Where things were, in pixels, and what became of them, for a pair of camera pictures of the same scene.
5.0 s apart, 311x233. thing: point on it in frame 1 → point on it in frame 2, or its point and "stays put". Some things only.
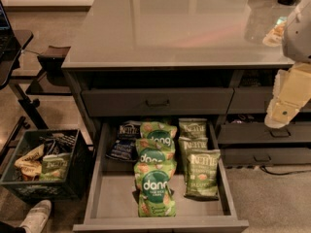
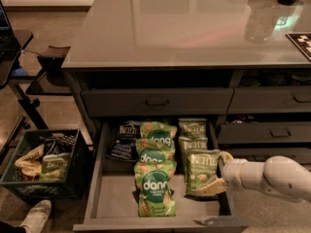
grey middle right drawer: [259, 133] stays put
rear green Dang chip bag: [158, 132] stays put
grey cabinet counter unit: [190, 52] stays put
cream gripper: [298, 36] → [231, 174]
